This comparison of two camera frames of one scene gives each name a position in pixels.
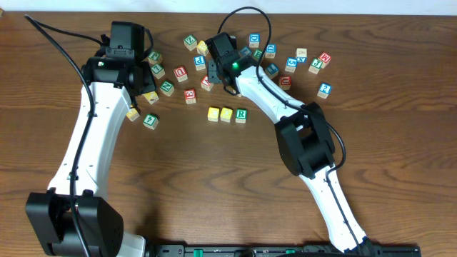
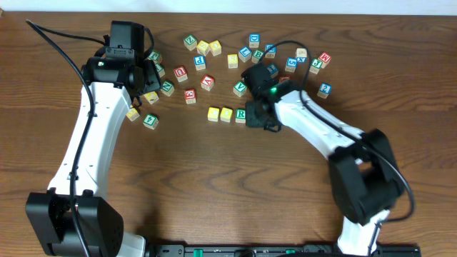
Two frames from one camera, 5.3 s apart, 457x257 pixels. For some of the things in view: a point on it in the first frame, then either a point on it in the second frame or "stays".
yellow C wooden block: (213, 114) stays
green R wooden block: (241, 116) stays
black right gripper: (213, 71) → (255, 116)
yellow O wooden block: (226, 115) stays
